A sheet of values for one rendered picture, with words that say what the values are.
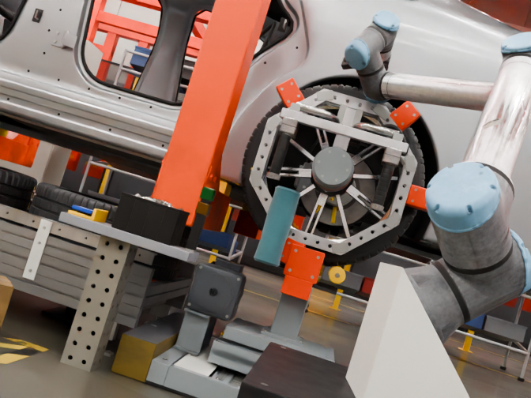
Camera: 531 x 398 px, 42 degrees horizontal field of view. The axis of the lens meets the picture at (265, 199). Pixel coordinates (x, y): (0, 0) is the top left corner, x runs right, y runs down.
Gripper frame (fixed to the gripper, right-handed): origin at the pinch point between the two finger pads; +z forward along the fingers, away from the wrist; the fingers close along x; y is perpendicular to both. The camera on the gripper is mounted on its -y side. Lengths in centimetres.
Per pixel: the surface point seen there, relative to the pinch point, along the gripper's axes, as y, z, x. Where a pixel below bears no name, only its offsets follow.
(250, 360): -6, 37, -100
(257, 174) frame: -24, 6, -46
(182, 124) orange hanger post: -54, -4, -42
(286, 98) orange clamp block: -23.0, -7.5, -20.7
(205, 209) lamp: -34, -5, -72
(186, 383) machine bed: -22, 25, -117
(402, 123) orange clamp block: 18.0, -9.4, -17.7
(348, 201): 9, 49, -17
